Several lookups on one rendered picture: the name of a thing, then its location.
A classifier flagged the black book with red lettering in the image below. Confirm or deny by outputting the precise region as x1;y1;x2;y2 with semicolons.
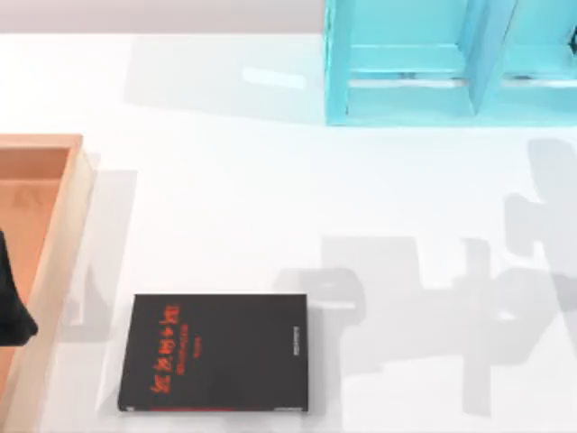
117;293;309;413

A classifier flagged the shallow salmon-coloured box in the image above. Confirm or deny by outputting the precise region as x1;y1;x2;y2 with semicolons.
0;134;96;433

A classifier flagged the light blue rack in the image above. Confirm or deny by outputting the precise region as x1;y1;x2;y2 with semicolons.
322;0;577;127

